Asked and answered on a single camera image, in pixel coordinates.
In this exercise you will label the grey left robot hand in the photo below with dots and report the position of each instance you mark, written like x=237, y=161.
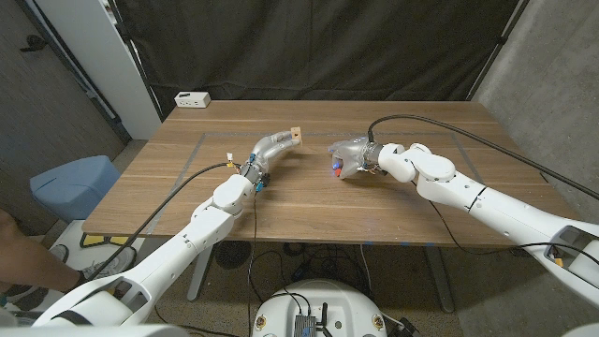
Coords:
x=269, y=150

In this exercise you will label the grey finned module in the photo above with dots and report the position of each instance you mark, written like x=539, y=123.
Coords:
x=304, y=326

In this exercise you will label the black backdrop stand pole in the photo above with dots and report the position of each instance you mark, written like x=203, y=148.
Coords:
x=500, y=47
x=136, y=61

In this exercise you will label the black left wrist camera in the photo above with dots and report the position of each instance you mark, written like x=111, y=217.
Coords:
x=263, y=182

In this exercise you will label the yellow black floor marker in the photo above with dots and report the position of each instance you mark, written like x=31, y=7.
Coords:
x=93, y=240

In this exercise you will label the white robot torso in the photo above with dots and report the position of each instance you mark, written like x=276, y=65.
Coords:
x=327, y=299

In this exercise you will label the black backdrop curtain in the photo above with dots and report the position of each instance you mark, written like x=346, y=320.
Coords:
x=309, y=47

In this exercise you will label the white floor board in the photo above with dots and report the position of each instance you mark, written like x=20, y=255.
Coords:
x=75, y=231

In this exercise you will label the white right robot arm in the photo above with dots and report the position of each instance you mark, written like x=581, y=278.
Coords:
x=491, y=206

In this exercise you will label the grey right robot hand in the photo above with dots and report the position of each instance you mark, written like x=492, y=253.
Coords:
x=355, y=154

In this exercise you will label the white table leg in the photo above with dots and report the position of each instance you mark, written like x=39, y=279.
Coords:
x=199, y=281

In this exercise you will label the person's bare leg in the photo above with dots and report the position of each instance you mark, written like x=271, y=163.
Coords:
x=28, y=262

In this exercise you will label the white power strip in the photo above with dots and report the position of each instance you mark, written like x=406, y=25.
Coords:
x=192, y=99

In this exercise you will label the wooden block with holes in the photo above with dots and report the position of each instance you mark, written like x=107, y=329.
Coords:
x=296, y=134

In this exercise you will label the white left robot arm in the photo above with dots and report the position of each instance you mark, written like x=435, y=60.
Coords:
x=187, y=238

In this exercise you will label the black white sneaker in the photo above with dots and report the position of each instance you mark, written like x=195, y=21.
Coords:
x=25, y=297

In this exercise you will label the red-headed wooden screw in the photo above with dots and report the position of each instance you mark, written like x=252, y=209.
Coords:
x=337, y=171

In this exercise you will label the grey table leg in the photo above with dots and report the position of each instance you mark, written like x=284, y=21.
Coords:
x=440, y=281

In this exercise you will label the blue stool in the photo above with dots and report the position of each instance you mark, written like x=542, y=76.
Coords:
x=70, y=187

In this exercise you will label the black round floor fan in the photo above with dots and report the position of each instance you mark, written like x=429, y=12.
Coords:
x=233, y=254

